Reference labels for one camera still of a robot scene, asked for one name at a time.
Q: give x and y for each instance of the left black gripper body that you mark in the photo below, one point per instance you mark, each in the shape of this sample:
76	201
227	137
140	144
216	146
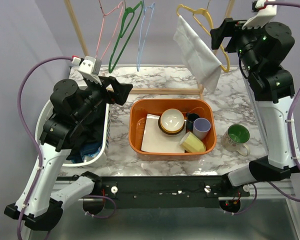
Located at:
97	93

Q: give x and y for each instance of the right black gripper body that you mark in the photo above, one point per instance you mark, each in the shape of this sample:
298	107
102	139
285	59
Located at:
240	37

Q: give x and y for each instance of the grey white garment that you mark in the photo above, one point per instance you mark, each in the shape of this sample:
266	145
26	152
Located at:
197	57

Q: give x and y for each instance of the black garment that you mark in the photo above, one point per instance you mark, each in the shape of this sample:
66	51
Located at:
94	127

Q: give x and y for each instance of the dark blue denim skirt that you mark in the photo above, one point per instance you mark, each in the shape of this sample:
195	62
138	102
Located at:
90	150

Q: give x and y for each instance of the light blue hanger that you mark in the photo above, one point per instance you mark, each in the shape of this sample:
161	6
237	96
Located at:
143	33

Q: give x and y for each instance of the green hanger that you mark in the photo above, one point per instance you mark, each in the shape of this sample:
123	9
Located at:
129	21

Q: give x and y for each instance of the pink wire hanger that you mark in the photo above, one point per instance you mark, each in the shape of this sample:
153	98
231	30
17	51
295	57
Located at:
110	20

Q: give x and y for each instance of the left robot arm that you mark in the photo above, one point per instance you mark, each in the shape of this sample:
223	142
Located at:
38	208

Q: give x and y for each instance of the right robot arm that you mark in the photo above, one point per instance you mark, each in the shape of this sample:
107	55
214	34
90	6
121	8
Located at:
261	51

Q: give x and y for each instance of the wooden clothes rack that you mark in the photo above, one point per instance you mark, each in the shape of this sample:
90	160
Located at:
162	91

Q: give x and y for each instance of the white bowl with dark rim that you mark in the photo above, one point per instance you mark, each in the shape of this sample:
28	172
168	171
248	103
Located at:
171	122

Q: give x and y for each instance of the white square plate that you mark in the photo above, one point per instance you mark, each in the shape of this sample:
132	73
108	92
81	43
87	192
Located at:
156	141

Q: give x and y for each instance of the white laundry basket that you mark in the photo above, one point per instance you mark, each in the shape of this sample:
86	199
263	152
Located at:
103	140

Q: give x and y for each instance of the black cup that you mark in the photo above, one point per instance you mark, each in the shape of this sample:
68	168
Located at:
190	119

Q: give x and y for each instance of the orange plastic tub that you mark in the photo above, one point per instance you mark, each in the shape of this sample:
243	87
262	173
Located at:
137	124

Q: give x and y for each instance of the lavender cup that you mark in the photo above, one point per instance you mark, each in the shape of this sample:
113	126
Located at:
201	127

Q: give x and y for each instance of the yellow cup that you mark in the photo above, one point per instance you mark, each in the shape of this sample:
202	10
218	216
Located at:
192	144

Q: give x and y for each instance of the white floral mug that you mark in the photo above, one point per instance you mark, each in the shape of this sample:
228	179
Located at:
231	146

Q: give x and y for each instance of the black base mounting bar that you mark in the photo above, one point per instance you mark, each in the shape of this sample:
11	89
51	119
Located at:
145	192

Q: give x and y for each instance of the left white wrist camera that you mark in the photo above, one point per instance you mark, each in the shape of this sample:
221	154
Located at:
89	67

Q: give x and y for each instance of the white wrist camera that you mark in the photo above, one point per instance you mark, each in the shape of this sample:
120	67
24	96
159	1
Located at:
89	67
266	11

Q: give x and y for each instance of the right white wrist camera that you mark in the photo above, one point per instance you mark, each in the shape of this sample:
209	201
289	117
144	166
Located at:
266	11

